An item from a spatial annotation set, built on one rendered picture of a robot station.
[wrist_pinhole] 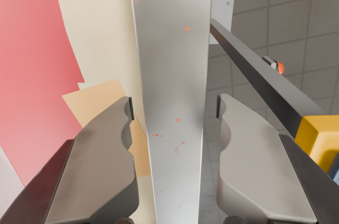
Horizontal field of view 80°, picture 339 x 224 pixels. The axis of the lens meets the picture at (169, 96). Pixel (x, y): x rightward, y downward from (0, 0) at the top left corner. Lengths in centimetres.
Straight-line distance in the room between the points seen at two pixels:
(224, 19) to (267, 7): 21
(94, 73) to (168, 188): 10
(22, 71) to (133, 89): 8
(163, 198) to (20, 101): 14
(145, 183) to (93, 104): 10
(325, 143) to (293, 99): 14
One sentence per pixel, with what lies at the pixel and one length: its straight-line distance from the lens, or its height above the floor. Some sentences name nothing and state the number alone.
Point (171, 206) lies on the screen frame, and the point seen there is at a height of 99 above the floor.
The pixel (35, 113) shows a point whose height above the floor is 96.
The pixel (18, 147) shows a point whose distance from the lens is 24.
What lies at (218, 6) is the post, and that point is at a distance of 112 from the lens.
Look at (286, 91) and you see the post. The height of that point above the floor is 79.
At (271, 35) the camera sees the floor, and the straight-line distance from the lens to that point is 124.
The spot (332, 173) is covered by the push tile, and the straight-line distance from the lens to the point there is 25.
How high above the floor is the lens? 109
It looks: 61 degrees down
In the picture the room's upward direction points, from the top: 179 degrees counter-clockwise
